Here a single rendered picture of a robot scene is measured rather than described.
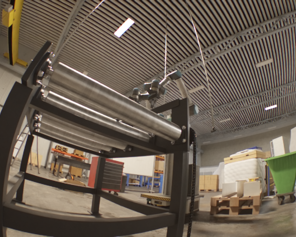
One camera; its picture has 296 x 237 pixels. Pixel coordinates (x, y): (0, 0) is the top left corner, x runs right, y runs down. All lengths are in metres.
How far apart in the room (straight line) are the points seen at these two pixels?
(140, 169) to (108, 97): 5.66
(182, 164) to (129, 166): 5.21
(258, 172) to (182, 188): 3.26
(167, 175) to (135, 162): 3.87
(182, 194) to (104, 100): 0.70
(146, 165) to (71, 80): 5.87
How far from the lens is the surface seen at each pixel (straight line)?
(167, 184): 2.39
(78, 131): 1.16
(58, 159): 6.20
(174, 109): 1.14
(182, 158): 0.93
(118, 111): 0.64
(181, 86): 2.18
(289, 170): 2.90
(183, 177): 0.93
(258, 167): 4.00
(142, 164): 6.21
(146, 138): 1.10
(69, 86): 0.58
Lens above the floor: 0.53
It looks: 25 degrees up
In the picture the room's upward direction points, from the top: 6 degrees clockwise
